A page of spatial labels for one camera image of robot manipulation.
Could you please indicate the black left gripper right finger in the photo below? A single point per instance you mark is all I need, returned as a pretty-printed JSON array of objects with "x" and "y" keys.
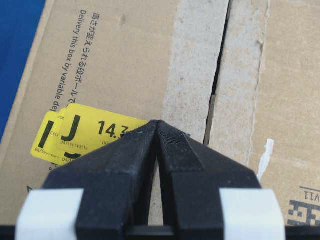
[{"x": 207, "y": 196}]

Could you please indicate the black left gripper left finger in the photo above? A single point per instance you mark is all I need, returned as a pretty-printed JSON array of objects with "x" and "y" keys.
[{"x": 93, "y": 197}]

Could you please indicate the brown cardboard box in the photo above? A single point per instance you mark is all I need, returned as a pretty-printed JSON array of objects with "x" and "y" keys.
[{"x": 240, "y": 76}]

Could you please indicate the yellow J label sticker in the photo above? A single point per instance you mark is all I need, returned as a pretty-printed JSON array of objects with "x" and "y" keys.
[{"x": 85, "y": 129}]

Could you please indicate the yellow sticker underneath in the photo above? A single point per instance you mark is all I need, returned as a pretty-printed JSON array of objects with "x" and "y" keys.
[{"x": 45, "y": 143}]

